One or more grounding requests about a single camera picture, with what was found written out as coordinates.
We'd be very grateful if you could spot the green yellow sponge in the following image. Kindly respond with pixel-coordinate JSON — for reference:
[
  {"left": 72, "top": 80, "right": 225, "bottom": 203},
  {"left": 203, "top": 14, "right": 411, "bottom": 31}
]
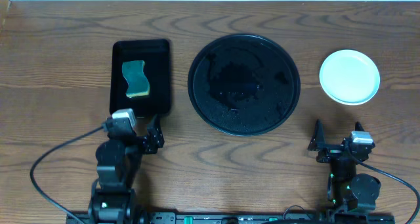
[{"left": 122, "top": 60, "right": 150, "bottom": 99}]

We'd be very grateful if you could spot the black rectangular tray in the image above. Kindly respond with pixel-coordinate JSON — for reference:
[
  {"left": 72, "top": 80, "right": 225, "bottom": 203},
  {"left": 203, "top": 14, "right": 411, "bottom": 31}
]
[{"left": 109, "top": 39, "right": 171, "bottom": 117}]

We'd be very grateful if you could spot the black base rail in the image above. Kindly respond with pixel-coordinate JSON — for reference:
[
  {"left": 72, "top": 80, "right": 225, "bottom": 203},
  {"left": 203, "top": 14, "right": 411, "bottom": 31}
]
[{"left": 65, "top": 211, "right": 396, "bottom": 224}]

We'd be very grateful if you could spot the light green plate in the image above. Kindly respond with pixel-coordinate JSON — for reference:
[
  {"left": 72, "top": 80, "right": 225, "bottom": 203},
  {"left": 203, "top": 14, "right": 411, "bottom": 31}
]
[{"left": 319, "top": 49, "right": 381, "bottom": 106}]

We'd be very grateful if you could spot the round black tray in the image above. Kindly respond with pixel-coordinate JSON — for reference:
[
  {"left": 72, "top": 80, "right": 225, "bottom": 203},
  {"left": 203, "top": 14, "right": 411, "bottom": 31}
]
[{"left": 188, "top": 34, "right": 301, "bottom": 136}]

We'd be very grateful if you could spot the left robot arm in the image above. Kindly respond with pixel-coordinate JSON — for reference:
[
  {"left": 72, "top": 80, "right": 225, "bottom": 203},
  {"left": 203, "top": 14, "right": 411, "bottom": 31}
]
[{"left": 88, "top": 114, "right": 165, "bottom": 224}]

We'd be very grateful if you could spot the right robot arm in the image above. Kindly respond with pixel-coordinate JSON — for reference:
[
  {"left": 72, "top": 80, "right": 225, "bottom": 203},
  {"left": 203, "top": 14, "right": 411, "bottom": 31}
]
[{"left": 308, "top": 120, "right": 381, "bottom": 212}]

